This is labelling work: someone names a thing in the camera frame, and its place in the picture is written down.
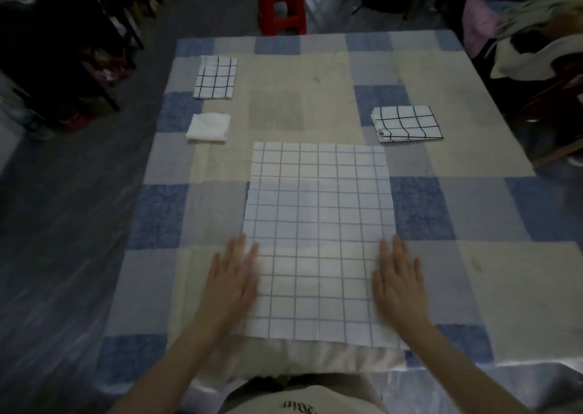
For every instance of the white black-grid cloth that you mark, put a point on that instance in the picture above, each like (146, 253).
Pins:
(215, 77)
(405, 124)
(319, 208)

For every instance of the person's left forearm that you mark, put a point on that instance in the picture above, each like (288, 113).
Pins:
(173, 372)

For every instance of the person's right hand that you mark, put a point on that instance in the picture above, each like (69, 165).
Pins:
(403, 290)

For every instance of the plain white cloth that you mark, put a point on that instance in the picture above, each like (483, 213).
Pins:
(208, 128)

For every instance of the blue beige patchwork tablecloth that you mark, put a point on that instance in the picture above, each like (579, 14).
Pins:
(455, 199)

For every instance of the reddish wooden chair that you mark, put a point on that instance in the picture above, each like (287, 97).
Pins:
(551, 108)

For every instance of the person's left hand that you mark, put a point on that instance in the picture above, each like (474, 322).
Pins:
(230, 290)

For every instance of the pink garment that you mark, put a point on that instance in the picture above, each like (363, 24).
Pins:
(480, 22)

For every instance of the person's right forearm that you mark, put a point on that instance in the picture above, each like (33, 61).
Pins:
(464, 377)

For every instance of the white black garment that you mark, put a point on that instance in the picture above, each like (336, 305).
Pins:
(524, 60)

